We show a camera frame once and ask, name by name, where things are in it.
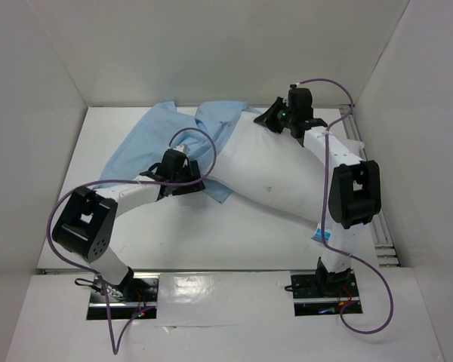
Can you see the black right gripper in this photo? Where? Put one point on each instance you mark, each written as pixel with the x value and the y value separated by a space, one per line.
pixel 278 118

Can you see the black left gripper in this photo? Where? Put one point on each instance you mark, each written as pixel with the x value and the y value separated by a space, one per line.
pixel 195 170

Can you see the white pillow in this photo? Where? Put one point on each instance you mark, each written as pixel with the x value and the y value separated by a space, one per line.
pixel 272 169

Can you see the green and blue pillowcase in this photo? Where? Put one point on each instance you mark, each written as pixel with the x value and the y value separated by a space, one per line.
pixel 204 135

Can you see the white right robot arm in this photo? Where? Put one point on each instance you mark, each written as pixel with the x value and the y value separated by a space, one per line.
pixel 352 187

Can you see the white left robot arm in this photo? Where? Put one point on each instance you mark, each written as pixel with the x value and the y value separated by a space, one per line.
pixel 85 225

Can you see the blue white pillow label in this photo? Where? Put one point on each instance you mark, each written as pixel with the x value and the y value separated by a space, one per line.
pixel 321 235

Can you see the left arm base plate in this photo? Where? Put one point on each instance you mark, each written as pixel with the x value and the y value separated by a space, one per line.
pixel 142 300

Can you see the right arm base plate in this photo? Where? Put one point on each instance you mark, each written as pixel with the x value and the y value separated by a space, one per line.
pixel 309 300

